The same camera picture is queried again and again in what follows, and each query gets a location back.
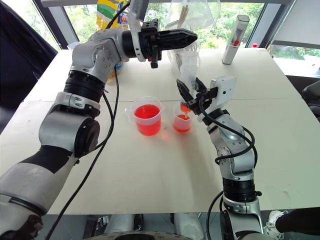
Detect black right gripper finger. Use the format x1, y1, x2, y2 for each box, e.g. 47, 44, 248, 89
176, 78, 194, 104
194, 76, 208, 95

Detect white cylindrical tube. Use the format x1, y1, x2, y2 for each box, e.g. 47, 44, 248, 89
221, 14, 249, 65

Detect large clear measuring cup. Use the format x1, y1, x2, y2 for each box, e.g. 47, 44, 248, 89
124, 95, 166, 137

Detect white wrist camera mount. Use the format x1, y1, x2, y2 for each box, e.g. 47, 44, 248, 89
197, 76, 237, 123
127, 0, 151, 63

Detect white sneaker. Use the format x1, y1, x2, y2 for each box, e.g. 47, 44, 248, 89
263, 209, 288, 240

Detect small clear measuring cup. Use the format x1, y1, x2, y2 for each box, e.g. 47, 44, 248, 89
172, 104, 194, 134

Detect yellow snack bag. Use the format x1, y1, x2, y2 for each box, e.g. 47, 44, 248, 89
96, 0, 131, 85

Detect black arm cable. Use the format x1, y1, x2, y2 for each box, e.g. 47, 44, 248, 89
44, 0, 132, 240
198, 92, 259, 240

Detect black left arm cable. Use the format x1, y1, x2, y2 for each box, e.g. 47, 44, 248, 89
44, 0, 132, 240

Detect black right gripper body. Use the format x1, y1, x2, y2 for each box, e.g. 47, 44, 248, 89
186, 86, 219, 116

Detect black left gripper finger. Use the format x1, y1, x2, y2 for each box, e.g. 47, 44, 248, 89
157, 28, 198, 44
158, 41, 196, 51

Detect black trouser leg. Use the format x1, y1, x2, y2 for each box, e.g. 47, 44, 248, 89
274, 206, 320, 236

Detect clear plastic bag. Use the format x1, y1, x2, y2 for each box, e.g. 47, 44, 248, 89
163, 0, 222, 75

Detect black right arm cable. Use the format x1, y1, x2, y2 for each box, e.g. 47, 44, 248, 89
198, 92, 259, 240

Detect black chair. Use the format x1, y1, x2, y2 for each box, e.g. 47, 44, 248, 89
301, 79, 320, 121

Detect silver robot lower body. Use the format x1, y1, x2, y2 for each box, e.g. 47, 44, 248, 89
84, 212, 207, 240

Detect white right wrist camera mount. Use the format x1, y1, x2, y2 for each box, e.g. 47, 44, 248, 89
197, 76, 237, 123

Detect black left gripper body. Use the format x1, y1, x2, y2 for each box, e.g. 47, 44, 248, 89
138, 18, 163, 70

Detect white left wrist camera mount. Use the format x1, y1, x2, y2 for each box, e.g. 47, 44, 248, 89
127, 0, 151, 63

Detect wooden sticks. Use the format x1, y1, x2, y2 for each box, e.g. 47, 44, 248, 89
177, 4, 189, 29

